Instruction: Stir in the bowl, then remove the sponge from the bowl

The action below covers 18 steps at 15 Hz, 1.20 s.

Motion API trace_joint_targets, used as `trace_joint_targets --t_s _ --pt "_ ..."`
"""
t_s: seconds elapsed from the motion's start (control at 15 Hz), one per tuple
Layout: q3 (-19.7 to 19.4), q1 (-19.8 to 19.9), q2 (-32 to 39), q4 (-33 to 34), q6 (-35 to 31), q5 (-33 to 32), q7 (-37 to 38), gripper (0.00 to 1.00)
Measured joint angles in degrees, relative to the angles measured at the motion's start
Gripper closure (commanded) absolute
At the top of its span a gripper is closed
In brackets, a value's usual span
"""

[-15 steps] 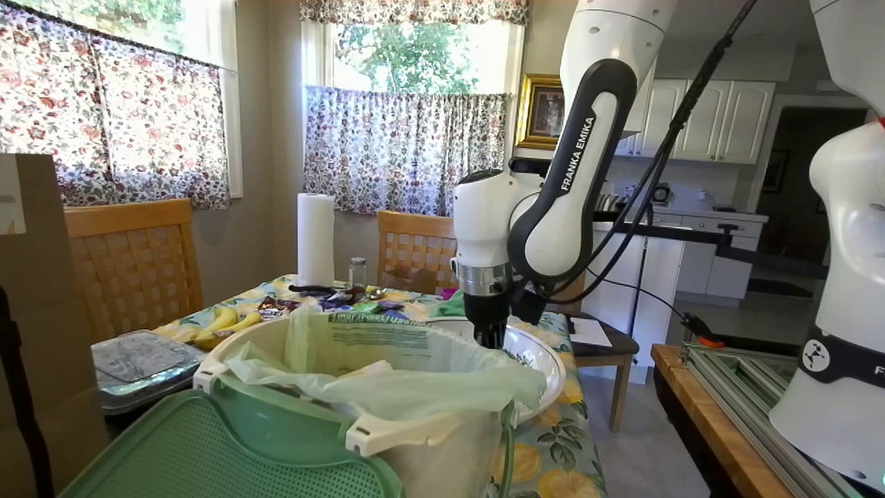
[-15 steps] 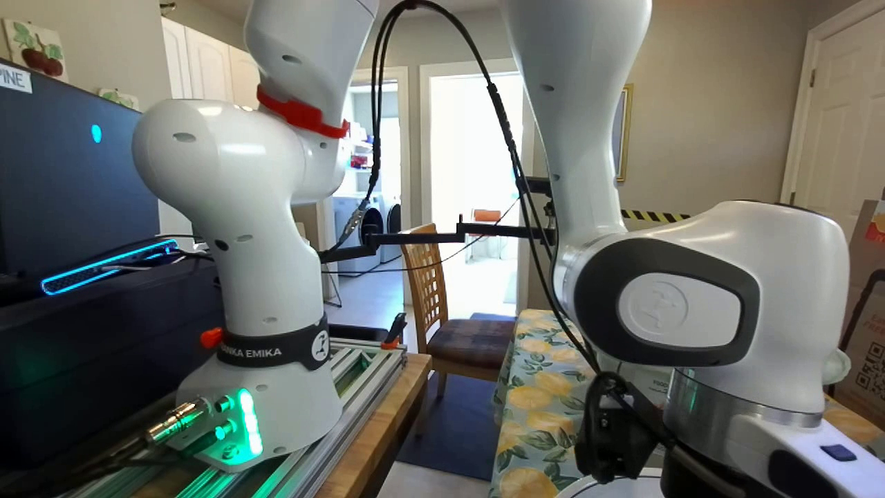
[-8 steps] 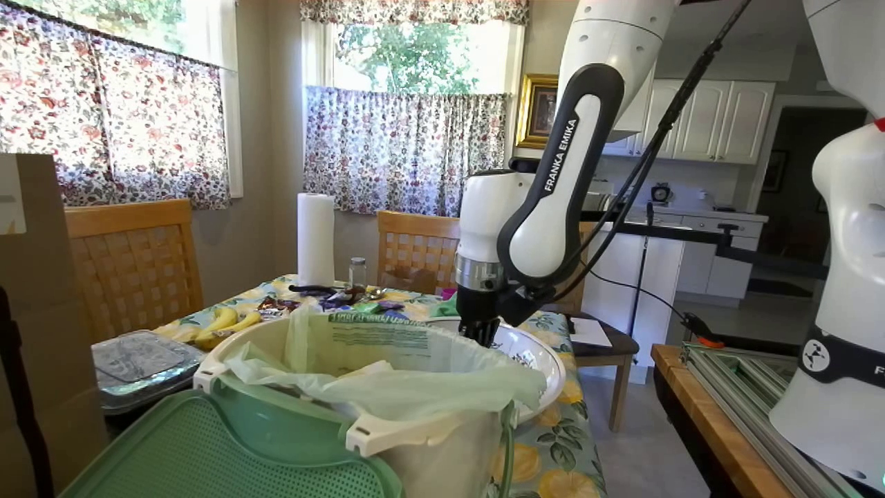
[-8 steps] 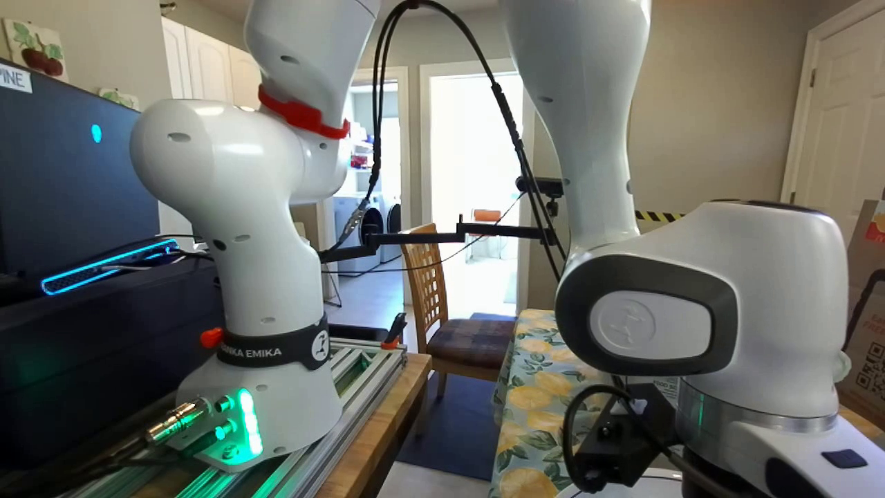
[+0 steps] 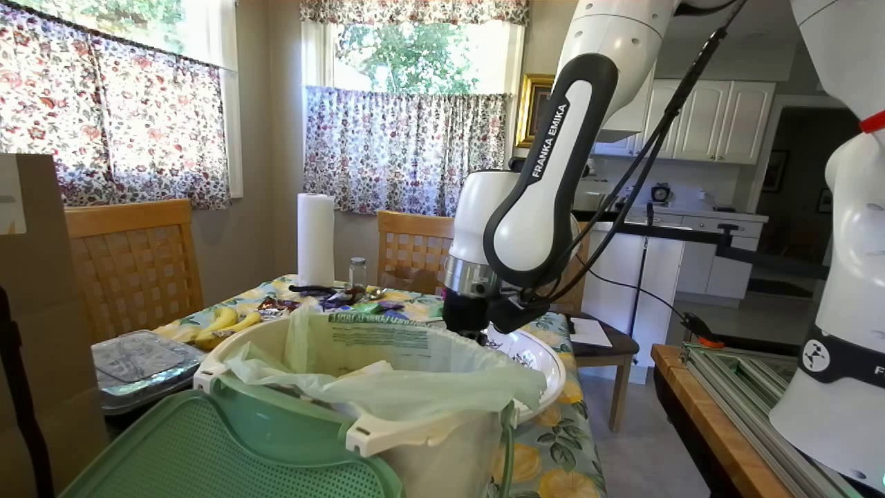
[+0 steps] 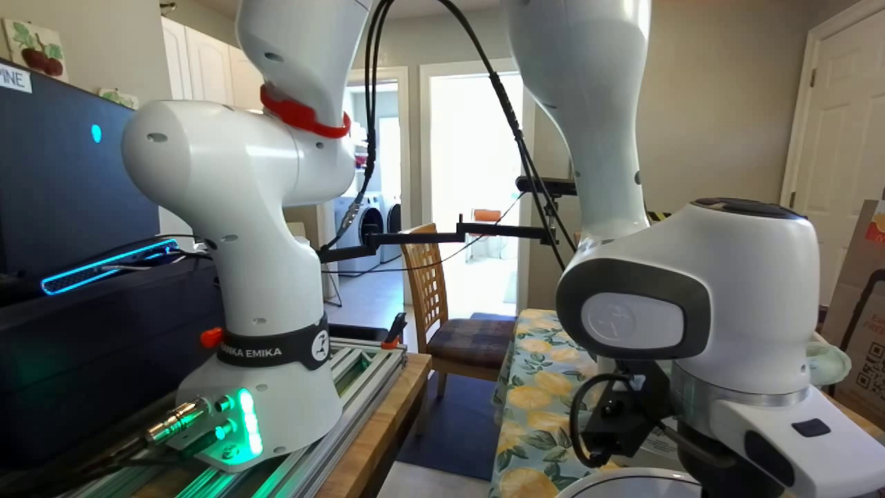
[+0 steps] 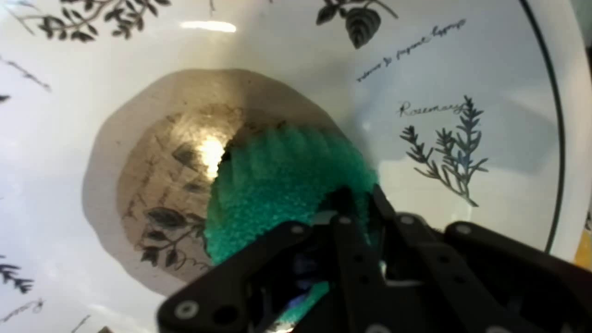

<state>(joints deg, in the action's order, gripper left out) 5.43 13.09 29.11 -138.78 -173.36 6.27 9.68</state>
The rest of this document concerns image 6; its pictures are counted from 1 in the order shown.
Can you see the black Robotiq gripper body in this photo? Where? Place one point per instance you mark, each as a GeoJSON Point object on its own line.
{"type": "Point", "coordinates": [728, 472]}

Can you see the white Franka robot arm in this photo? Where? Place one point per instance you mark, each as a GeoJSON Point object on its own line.
{"type": "Point", "coordinates": [249, 231]}

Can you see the white bowl with leaf print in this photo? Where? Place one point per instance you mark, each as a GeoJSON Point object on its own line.
{"type": "Point", "coordinates": [625, 484]}

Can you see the brown cardboard box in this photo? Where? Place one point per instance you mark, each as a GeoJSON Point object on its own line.
{"type": "Point", "coordinates": [860, 306]}

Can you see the blue floor mat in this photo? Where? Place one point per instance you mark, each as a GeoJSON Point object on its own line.
{"type": "Point", "coordinates": [451, 431]}

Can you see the wooden chair with dark cushion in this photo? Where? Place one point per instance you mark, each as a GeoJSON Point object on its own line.
{"type": "Point", "coordinates": [459, 335]}

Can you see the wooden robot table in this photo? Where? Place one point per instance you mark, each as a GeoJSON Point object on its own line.
{"type": "Point", "coordinates": [378, 443]}

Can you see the white panel door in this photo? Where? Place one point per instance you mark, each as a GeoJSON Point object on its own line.
{"type": "Point", "coordinates": [848, 111]}

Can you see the white washing machine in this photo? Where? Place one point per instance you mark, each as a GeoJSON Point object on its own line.
{"type": "Point", "coordinates": [349, 211]}

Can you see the black computer case blue light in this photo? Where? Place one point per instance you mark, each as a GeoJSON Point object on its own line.
{"type": "Point", "coordinates": [92, 369]}

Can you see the black computer monitor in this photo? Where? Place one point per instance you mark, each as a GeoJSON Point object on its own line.
{"type": "Point", "coordinates": [65, 174]}

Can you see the apple picture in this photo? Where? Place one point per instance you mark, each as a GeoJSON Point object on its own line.
{"type": "Point", "coordinates": [32, 45]}

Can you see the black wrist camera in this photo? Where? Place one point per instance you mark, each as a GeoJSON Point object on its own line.
{"type": "Point", "coordinates": [624, 415]}

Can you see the black camera on stand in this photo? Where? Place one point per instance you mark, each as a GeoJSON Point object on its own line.
{"type": "Point", "coordinates": [542, 185]}

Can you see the aluminium rail base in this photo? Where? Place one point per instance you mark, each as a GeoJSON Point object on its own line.
{"type": "Point", "coordinates": [361, 389]}

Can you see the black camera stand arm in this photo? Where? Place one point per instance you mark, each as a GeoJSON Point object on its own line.
{"type": "Point", "coordinates": [417, 236]}

